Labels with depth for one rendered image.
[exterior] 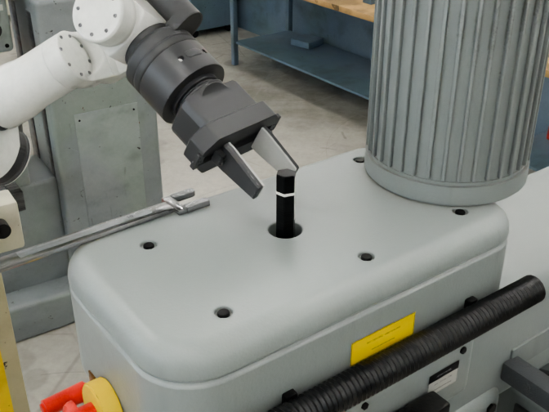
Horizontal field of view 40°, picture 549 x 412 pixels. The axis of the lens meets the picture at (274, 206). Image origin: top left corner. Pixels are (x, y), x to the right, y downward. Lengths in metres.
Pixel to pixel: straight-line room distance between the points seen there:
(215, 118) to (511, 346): 0.52
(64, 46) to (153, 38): 0.13
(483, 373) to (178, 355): 0.50
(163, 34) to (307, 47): 6.26
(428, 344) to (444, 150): 0.21
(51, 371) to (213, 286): 2.94
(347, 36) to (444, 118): 6.37
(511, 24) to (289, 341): 0.39
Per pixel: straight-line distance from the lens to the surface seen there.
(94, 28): 0.86
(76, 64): 0.93
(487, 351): 1.03
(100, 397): 0.78
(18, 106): 0.96
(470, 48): 0.82
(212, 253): 0.78
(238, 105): 0.83
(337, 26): 7.29
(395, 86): 0.86
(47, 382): 3.60
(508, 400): 1.24
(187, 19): 0.86
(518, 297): 0.91
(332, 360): 0.76
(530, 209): 1.19
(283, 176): 0.78
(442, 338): 0.83
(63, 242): 0.81
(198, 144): 0.78
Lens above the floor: 2.31
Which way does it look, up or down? 29 degrees down
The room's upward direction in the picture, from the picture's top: straight up
